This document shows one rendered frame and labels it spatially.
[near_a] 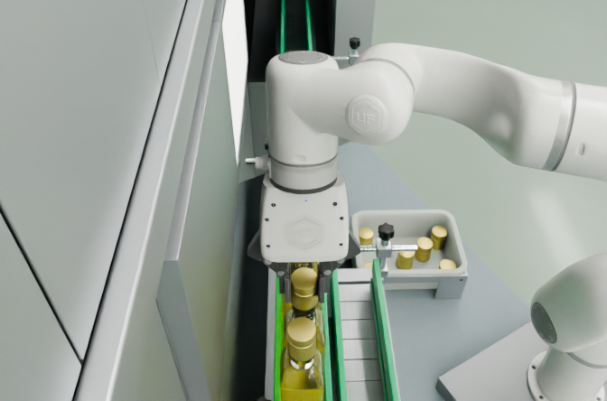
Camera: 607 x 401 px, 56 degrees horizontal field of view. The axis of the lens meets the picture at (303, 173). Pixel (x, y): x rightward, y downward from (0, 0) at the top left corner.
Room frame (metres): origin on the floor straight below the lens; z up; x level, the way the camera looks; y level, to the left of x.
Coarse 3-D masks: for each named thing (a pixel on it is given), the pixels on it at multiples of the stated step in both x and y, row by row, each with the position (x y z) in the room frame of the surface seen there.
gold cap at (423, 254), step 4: (420, 240) 0.79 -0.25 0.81; (424, 240) 0.79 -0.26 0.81; (428, 240) 0.79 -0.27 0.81; (416, 244) 0.79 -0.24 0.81; (420, 244) 0.78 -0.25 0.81; (424, 244) 0.78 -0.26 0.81; (428, 244) 0.78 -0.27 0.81; (432, 244) 0.78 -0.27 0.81; (420, 248) 0.78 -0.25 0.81; (424, 248) 0.77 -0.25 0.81; (428, 248) 0.77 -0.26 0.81; (416, 252) 0.78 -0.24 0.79; (420, 252) 0.77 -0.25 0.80; (424, 252) 0.77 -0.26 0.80; (428, 252) 0.77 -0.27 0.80; (416, 256) 0.78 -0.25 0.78; (420, 256) 0.77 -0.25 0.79; (424, 256) 0.77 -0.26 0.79; (428, 256) 0.77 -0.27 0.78; (420, 260) 0.77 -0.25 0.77; (424, 260) 0.77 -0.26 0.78
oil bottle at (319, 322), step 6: (288, 312) 0.44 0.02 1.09; (318, 312) 0.44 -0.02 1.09; (288, 318) 0.43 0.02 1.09; (318, 318) 0.43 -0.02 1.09; (288, 324) 0.42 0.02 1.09; (318, 324) 0.42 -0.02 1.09; (318, 330) 0.41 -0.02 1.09; (324, 330) 0.42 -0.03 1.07; (318, 336) 0.40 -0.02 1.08; (324, 336) 0.41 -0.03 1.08; (318, 342) 0.40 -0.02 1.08; (324, 342) 0.40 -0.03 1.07; (324, 348) 0.40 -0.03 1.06; (324, 354) 0.40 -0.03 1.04
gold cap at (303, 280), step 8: (296, 272) 0.43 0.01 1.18; (304, 272) 0.43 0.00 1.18; (312, 272) 0.43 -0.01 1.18; (296, 280) 0.42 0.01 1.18; (304, 280) 0.42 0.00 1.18; (312, 280) 0.42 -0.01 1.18; (296, 288) 0.41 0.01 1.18; (304, 288) 0.41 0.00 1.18; (312, 288) 0.41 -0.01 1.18; (296, 296) 0.41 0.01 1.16; (304, 296) 0.41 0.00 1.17; (312, 296) 0.41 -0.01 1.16; (296, 304) 0.41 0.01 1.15; (304, 304) 0.41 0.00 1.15; (312, 304) 0.41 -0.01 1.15
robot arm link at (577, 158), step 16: (576, 96) 0.41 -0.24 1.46; (592, 96) 0.41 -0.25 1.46; (576, 112) 0.39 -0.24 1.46; (592, 112) 0.39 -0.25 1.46; (576, 128) 0.38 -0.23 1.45; (592, 128) 0.38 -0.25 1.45; (576, 144) 0.38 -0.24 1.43; (592, 144) 0.38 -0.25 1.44; (560, 160) 0.38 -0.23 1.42; (576, 160) 0.37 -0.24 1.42; (592, 160) 0.37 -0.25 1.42; (592, 176) 0.38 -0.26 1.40
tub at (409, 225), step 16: (352, 224) 0.82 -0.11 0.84; (368, 224) 0.85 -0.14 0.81; (400, 224) 0.85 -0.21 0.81; (416, 224) 0.85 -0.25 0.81; (432, 224) 0.85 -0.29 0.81; (448, 224) 0.83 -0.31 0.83; (400, 240) 0.83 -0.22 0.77; (416, 240) 0.83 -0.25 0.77; (448, 240) 0.80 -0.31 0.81; (368, 256) 0.79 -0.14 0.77; (432, 256) 0.79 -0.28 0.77; (448, 256) 0.77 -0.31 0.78; (464, 256) 0.73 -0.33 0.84; (400, 272) 0.69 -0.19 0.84; (416, 272) 0.69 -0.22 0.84; (432, 272) 0.69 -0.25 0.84; (448, 272) 0.69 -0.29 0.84
